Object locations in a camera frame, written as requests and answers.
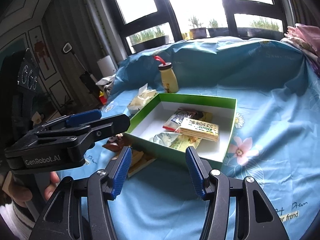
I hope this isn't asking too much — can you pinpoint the orange bread snack pack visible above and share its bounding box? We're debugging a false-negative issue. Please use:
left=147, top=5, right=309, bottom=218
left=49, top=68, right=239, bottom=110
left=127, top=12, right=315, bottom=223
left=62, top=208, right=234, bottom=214
left=127, top=149, right=156, bottom=178

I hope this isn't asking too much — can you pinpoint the white blue red snack pack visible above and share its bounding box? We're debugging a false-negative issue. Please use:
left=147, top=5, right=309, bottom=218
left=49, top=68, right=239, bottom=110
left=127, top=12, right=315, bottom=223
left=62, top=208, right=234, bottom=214
left=163, top=108, right=195, bottom=132

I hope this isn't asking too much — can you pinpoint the black sesame snack pack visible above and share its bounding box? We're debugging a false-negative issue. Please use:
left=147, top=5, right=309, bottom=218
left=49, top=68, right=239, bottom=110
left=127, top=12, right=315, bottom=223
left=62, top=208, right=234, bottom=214
left=190, top=111, right=213, bottom=122

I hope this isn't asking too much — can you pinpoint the person left hand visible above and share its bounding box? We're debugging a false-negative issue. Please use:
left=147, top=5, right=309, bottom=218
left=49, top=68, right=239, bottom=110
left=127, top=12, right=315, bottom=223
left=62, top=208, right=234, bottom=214
left=2, top=171, right=61, bottom=208

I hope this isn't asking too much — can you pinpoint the brown panda snack bag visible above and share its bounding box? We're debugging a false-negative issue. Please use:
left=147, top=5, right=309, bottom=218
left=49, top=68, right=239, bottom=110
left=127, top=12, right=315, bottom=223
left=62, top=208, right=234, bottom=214
left=103, top=133, right=127, bottom=153

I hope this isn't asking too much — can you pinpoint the white tissue pack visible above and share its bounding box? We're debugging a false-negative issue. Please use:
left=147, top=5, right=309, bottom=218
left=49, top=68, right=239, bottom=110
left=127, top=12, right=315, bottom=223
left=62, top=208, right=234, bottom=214
left=127, top=83, right=157, bottom=115

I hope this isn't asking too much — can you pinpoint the white paper roll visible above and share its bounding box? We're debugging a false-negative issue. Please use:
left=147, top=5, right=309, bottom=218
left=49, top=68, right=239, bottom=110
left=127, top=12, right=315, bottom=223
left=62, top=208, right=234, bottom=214
left=97, top=55, right=117, bottom=77

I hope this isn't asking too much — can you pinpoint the green white cardboard box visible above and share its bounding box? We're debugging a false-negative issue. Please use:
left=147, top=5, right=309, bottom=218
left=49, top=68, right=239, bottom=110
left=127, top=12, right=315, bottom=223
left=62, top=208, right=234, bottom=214
left=124, top=93, right=237, bottom=169

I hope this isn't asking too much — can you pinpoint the small pale snack pack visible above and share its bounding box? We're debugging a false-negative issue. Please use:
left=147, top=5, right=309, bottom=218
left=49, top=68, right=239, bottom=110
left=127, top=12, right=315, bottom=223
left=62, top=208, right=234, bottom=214
left=149, top=132, right=201, bottom=152

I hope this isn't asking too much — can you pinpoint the yellow drink bottle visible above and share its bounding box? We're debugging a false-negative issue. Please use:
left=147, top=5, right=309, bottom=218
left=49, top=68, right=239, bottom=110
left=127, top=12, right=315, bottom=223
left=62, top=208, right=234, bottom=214
left=153, top=56, right=179, bottom=93

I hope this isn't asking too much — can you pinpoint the blue floral table cloth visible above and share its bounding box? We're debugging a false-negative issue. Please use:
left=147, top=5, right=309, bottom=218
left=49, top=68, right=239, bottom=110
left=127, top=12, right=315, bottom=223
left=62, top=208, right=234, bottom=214
left=102, top=37, right=319, bottom=239

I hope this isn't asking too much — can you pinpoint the black planter box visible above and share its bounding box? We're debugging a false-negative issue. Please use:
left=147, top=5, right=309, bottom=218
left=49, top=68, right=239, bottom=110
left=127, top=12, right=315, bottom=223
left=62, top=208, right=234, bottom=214
left=132, top=35, right=169, bottom=53

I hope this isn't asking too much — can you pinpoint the pink folded cloth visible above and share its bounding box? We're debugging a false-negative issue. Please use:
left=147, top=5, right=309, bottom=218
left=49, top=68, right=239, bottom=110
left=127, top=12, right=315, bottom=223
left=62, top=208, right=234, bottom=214
left=281, top=23, right=320, bottom=77

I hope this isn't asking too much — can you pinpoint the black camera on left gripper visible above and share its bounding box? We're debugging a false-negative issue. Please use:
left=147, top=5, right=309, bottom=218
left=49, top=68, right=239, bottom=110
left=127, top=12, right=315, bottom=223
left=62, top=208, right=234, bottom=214
left=17, top=48, right=40, bottom=93

